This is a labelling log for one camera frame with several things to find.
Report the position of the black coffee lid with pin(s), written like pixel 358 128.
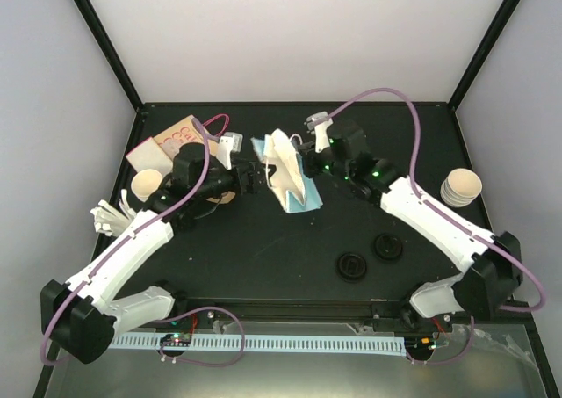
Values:
pixel 387 247
pixel 351 267

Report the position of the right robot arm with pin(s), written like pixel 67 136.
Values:
pixel 485 278

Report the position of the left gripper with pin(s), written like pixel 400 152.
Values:
pixel 245 178

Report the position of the left paper cup stack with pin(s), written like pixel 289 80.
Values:
pixel 146 182

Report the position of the right paper cup stack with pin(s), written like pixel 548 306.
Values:
pixel 460 188

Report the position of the black left frame post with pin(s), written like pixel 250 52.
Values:
pixel 103 40

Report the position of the light blue paper bag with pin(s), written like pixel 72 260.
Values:
pixel 295 192

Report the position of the brown pulp cup carrier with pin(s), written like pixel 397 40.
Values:
pixel 222 199

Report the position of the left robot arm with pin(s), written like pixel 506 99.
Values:
pixel 83 315

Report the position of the paper cup stack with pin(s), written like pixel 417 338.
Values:
pixel 146 182
pixel 460 188

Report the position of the black frame post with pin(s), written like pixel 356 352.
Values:
pixel 103 40
pixel 485 47

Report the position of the white pink-edged napkin pack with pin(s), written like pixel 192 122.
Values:
pixel 148 155

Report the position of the light blue slotted cable duct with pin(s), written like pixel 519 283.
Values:
pixel 364 345

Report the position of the brown Cakes paper bag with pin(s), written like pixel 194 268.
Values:
pixel 184 132

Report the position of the black right frame post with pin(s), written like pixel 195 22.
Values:
pixel 485 47

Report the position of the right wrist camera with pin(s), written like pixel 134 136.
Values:
pixel 317 125

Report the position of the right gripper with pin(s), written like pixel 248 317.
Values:
pixel 310 162

